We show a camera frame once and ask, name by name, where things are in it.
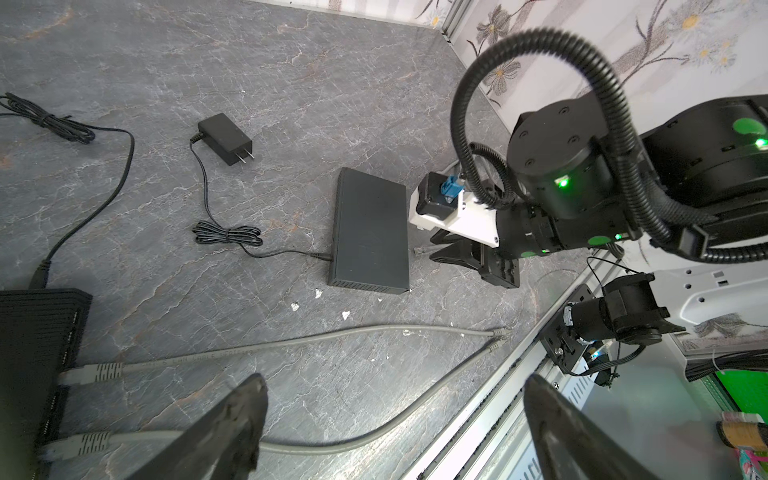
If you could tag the grey network switch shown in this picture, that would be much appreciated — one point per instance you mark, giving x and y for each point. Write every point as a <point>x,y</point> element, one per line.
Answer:
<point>370,237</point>

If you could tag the black ribbed network switch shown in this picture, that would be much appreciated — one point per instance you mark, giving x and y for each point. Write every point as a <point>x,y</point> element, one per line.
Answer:
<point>41,331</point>

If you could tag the black power adapter with cable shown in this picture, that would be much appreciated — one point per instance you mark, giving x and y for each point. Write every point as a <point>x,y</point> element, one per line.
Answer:
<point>59,175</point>

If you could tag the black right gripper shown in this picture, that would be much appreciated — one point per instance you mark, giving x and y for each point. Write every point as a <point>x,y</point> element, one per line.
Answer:
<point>523,231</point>

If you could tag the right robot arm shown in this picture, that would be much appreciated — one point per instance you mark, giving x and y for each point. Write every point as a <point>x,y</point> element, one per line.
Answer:
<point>577,175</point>

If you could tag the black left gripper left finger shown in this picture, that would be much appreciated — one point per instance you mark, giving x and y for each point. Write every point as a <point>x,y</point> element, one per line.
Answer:
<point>223,444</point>

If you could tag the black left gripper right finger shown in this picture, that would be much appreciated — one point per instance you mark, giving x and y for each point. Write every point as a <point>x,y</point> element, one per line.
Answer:
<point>568,444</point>

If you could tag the aluminium corner frame right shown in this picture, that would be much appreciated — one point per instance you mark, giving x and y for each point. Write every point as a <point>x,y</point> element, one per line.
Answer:
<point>458,9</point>

